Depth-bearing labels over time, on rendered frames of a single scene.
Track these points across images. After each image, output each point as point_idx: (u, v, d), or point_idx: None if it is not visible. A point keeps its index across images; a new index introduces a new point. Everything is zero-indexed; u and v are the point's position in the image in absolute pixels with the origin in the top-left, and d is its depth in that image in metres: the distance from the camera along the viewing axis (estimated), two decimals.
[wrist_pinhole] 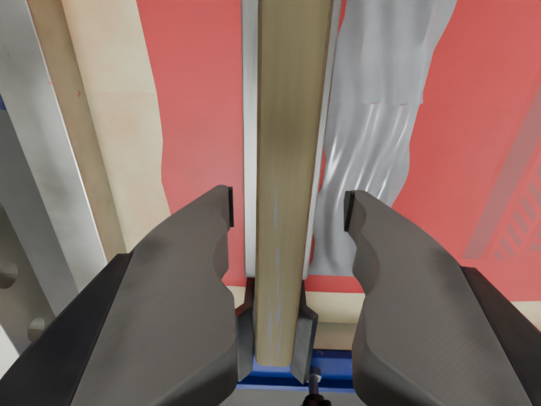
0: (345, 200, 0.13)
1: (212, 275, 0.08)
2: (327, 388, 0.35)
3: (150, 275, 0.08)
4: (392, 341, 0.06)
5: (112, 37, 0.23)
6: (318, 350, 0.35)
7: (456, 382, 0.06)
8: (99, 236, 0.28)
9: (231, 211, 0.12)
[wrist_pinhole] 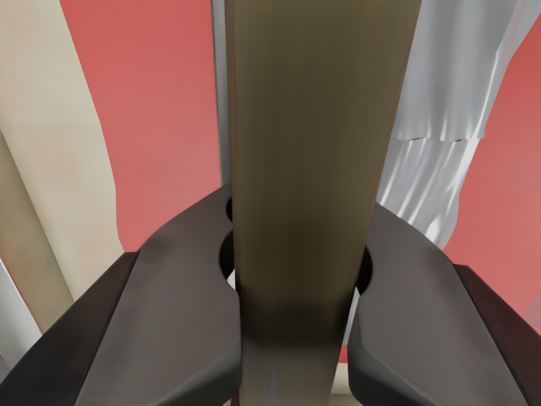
0: None
1: (218, 275, 0.08)
2: None
3: (156, 275, 0.08)
4: (387, 341, 0.06)
5: (26, 45, 0.15)
6: None
7: (451, 380, 0.06)
8: (32, 316, 0.20)
9: None
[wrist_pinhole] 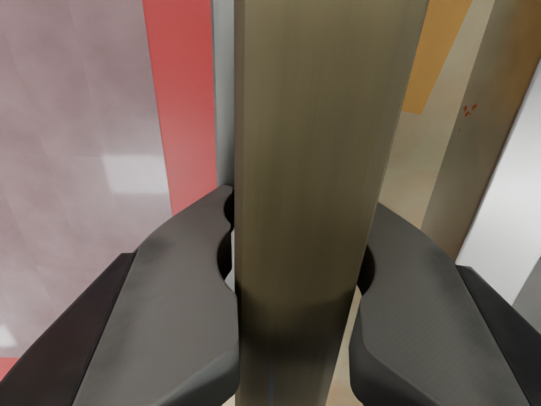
0: None
1: (216, 276, 0.08)
2: None
3: (153, 275, 0.08)
4: (389, 341, 0.06)
5: None
6: None
7: (452, 381, 0.06)
8: None
9: None
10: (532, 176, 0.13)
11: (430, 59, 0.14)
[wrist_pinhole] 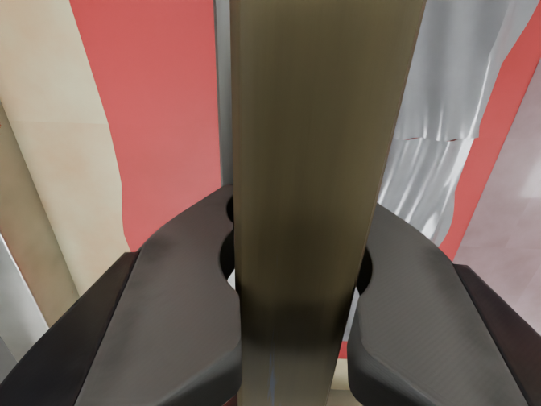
0: None
1: (218, 275, 0.08)
2: None
3: (156, 275, 0.08)
4: (387, 341, 0.06)
5: (38, 47, 0.16)
6: None
7: (450, 380, 0.06)
8: (40, 310, 0.21)
9: None
10: None
11: None
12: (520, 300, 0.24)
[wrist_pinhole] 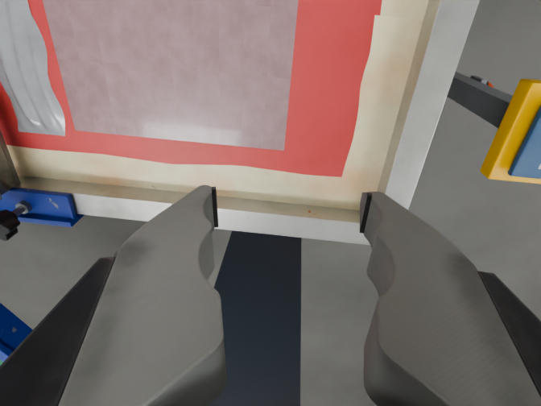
0: (362, 202, 0.13)
1: (198, 276, 0.08)
2: (36, 219, 0.49)
3: (134, 279, 0.07)
4: (405, 343, 0.06)
5: None
6: (27, 188, 0.48)
7: (469, 387, 0.06)
8: None
9: (215, 211, 0.11)
10: (456, 4, 0.32)
11: None
12: (111, 101, 0.44)
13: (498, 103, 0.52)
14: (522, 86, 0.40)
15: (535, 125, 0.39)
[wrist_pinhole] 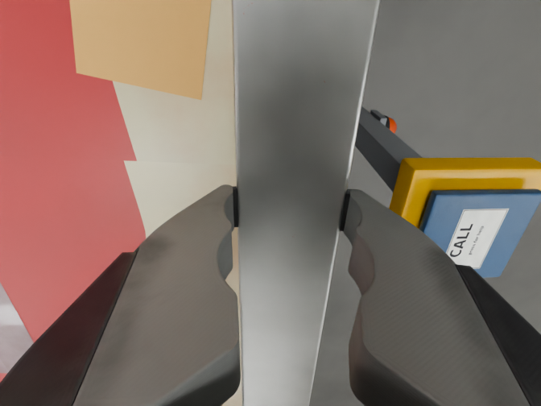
0: None
1: (216, 275, 0.08)
2: None
3: (154, 275, 0.08)
4: (389, 341, 0.06)
5: None
6: None
7: (452, 380, 0.06)
8: None
9: (235, 211, 0.12)
10: (283, 170, 0.11)
11: (189, 32, 0.12)
12: None
13: (393, 163, 0.41)
14: (405, 170, 0.29)
15: (426, 224, 0.29)
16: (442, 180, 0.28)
